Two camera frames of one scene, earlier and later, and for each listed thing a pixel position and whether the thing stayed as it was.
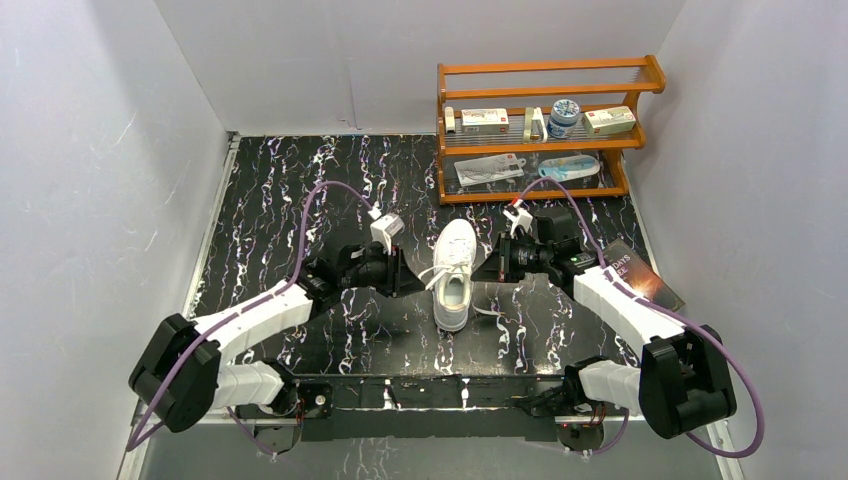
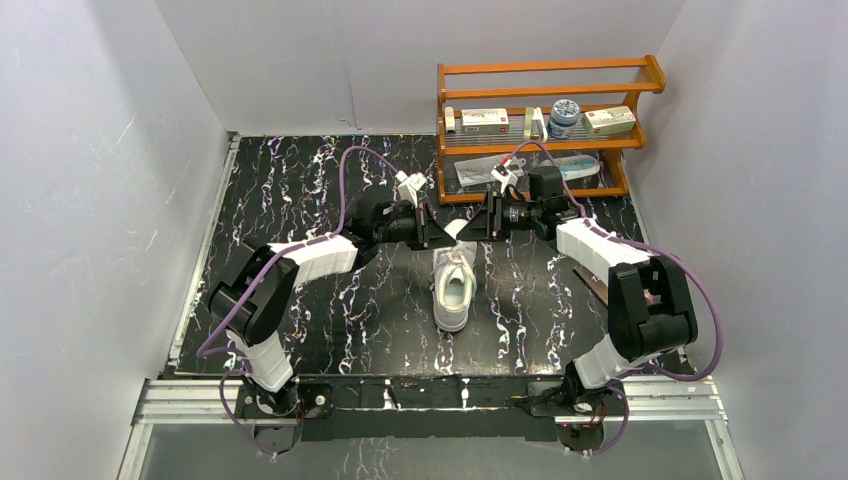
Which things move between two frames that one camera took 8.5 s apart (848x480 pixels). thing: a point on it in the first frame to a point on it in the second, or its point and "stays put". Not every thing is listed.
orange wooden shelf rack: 540,128 stays put
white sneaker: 454,266 stays put
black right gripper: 494,267 to 487,224
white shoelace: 442,270 to 457,256
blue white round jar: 563,118 stays put
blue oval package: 562,168 stays put
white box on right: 609,120 stays put
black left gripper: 395,271 to 423,228
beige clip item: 534,114 stays put
